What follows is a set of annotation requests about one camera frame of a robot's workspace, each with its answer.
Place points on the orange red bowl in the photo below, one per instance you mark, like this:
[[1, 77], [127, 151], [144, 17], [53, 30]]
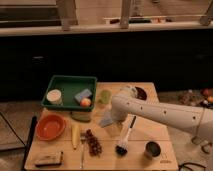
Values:
[[50, 127]]

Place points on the dark maroon bowl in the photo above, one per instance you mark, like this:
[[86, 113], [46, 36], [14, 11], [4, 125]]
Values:
[[141, 94]]

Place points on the green plastic tray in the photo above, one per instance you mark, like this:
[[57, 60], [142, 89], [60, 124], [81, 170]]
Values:
[[70, 86]]

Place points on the black handled dish brush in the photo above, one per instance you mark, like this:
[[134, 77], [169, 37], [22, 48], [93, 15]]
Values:
[[121, 147]]

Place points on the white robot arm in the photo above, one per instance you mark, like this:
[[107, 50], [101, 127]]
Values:
[[133, 100]]

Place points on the brown rectangular sponge block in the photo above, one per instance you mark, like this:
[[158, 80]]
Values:
[[49, 159]]

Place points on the light green cup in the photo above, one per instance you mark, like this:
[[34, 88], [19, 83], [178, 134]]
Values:
[[105, 96]]

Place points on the green cucumber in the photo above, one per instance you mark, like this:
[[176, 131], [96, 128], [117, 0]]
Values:
[[81, 116]]

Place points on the silver fork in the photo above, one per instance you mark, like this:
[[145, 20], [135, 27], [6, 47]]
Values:
[[83, 140]]

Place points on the blue sponge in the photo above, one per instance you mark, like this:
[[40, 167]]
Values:
[[83, 94]]

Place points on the dark grape bunch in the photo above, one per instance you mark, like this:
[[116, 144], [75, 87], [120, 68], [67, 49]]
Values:
[[95, 148]]

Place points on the orange peach fruit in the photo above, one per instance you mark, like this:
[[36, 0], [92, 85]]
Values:
[[85, 102]]

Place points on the dark metal cup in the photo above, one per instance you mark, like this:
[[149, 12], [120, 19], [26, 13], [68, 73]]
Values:
[[152, 149]]

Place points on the yellow banana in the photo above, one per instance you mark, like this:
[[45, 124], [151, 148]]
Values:
[[75, 135]]

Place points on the grey blue towel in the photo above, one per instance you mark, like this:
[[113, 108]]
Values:
[[106, 120]]

